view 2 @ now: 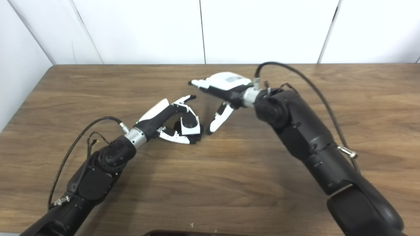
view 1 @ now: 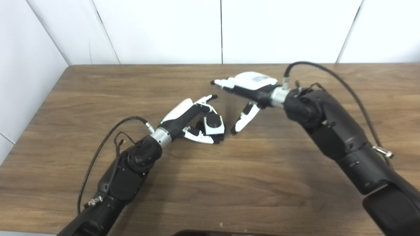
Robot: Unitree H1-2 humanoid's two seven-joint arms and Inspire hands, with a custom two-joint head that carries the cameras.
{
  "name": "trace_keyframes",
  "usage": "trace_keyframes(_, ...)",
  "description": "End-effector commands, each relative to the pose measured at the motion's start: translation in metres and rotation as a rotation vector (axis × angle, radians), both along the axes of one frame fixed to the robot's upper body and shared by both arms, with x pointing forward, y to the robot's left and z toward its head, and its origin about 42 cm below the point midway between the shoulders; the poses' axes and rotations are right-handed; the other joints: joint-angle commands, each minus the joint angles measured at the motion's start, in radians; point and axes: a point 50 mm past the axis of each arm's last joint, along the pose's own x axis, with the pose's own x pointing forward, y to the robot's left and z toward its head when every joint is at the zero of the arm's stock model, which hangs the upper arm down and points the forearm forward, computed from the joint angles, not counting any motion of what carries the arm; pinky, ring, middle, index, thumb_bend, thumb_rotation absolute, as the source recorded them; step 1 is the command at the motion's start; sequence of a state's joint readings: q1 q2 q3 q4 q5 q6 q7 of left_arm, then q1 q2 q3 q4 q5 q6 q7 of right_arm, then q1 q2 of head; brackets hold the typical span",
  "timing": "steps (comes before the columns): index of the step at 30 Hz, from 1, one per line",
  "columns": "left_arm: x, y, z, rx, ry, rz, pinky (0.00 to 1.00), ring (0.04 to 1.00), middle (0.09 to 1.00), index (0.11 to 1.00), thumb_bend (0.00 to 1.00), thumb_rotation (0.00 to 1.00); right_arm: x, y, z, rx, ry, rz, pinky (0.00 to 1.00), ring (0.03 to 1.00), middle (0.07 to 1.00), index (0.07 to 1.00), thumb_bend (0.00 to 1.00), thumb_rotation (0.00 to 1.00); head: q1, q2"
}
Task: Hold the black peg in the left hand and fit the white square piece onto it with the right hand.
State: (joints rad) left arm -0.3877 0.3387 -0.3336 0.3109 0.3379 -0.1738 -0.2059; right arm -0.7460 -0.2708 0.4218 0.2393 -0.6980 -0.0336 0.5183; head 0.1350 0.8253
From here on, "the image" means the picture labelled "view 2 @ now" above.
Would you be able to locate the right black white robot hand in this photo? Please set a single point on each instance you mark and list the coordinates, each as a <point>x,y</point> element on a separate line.
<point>229,85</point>

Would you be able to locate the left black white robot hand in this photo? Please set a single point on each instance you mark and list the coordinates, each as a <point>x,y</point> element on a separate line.
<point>154,118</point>

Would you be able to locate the black peg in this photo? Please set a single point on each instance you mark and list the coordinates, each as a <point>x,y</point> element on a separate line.
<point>188,123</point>

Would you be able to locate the white square piece with hole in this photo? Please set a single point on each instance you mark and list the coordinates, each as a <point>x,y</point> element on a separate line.
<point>193,130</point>

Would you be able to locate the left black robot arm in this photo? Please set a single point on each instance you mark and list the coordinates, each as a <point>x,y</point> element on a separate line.
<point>95,180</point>

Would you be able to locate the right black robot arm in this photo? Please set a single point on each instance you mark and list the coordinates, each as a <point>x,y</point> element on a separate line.
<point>311,141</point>

